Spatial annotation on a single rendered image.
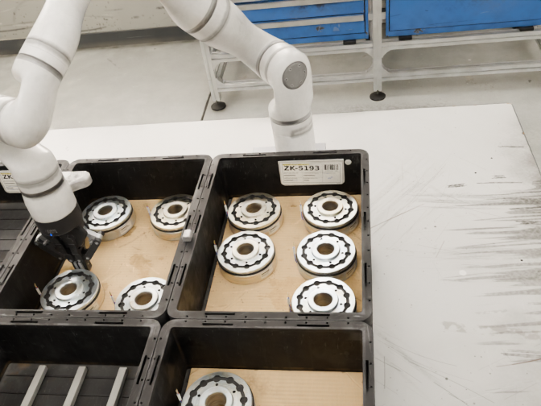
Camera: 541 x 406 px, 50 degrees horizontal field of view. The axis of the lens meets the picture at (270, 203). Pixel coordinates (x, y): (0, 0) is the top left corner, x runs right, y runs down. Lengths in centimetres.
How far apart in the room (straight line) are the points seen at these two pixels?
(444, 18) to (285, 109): 176
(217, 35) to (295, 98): 23
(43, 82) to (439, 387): 78
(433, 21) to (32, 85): 224
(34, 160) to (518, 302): 87
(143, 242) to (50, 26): 44
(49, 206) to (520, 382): 81
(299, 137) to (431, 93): 186
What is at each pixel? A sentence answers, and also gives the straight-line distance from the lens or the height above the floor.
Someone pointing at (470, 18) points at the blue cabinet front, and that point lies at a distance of 292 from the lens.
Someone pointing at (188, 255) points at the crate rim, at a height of 93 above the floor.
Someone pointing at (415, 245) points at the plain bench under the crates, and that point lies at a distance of 124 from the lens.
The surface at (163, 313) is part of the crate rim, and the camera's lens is 88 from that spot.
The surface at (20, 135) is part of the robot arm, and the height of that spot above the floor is 117.
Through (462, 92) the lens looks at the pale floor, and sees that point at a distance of 309.
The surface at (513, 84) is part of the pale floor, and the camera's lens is 318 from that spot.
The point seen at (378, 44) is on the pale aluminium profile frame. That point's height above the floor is 30.
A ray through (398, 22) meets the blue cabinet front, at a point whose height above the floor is 39.
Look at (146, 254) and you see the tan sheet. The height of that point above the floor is 83.
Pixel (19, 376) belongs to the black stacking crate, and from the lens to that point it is 104.
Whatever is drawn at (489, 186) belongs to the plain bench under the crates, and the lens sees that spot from 140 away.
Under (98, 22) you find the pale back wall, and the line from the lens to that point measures 408.
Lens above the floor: 159
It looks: 41 degrees down
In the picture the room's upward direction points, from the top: 10 degrees counter-clockwise
